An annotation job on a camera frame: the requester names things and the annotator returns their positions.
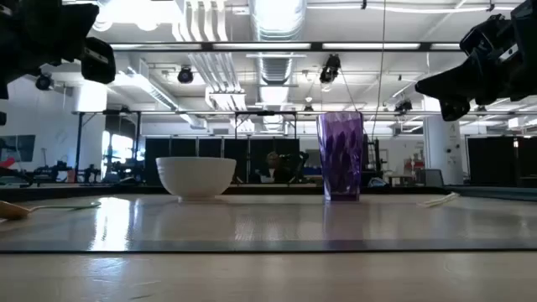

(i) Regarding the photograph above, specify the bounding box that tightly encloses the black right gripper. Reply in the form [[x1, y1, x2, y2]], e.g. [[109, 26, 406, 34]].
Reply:
[[414, 14, 537, 105]]

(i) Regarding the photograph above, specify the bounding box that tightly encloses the purple faceted plastic cup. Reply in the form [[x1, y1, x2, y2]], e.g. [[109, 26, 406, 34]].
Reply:
[[315, 111, 365, 202]]

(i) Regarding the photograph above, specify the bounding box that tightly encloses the green and tan utensil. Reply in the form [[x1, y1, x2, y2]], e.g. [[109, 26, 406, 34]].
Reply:
[[0, 200, 102, 221]]

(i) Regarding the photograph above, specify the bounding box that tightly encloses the white ceramic bowl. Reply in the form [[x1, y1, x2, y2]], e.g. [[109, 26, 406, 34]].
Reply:
[[155, 156, 237, 201]]

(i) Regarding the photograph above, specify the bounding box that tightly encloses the white plastic utensil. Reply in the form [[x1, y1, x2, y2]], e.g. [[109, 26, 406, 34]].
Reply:
[[416, 191, 461, 209]]

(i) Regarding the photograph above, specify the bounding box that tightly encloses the black ceiling spotlight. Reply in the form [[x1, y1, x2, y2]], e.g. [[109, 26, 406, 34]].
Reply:
[[318, 53, 342, 85], [394, 98, 414, 115], [176, 65, 196, 85], [34, 73, 55, 91]]

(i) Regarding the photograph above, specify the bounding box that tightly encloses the white round column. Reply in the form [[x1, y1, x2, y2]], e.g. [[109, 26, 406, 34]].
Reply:
[[422, 94, 465, 186]]

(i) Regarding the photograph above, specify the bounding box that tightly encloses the teal padded bench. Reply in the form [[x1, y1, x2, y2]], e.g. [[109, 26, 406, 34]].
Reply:
[[443, 185, 537, 202]]

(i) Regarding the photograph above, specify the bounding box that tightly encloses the black background bench equipment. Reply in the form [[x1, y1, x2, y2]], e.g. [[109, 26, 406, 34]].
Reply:
[[32, 160, 102, 185]]

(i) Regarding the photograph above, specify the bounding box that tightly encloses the white ceiling pipe bundle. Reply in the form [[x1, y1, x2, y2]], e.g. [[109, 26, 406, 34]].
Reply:
[[174, 0, 248, 112]]

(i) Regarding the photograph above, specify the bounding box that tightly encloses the person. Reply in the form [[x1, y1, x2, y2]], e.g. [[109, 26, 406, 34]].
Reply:
[[256, 150, 295, 185]]

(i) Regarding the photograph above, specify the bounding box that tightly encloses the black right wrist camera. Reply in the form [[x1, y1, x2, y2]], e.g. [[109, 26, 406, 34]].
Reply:
[[439, 97, 472, 122]]

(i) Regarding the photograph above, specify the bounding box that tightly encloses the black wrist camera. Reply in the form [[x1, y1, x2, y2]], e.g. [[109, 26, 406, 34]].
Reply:
[[439, 97, 472, 122], [80, 36, 117, 85]]

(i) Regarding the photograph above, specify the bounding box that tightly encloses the black overhead frame bar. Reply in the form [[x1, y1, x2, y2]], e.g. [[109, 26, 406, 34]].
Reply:
[[107, 40, 465, 54]]

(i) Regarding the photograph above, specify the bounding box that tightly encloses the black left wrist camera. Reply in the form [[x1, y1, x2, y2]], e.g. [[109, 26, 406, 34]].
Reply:
[[80, 36, 117, 85]]

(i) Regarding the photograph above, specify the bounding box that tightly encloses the thin hanging cable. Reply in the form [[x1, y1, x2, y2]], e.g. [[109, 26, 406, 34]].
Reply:
[[371, 0, 387, 131]]

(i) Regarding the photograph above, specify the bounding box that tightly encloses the black partition wall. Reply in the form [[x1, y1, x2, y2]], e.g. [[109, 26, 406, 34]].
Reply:
[[144, 137, 301, 185], [467, 136, 537, 188]]

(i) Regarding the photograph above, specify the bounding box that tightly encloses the black metal rack frame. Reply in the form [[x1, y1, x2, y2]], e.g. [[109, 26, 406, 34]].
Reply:
[[73, 109, 143, 185]]

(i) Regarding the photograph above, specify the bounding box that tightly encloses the dark wall picture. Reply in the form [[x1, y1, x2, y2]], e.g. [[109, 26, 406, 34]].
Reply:
[[0, 134, 37, 164]]

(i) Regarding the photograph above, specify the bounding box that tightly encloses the black table edge frame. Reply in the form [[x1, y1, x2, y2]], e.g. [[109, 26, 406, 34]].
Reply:
[[0, 183, 448, 202]]

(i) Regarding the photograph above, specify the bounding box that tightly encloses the silver ventilation duct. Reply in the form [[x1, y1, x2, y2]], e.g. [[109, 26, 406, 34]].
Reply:
[[248, 0, 308, 87]]

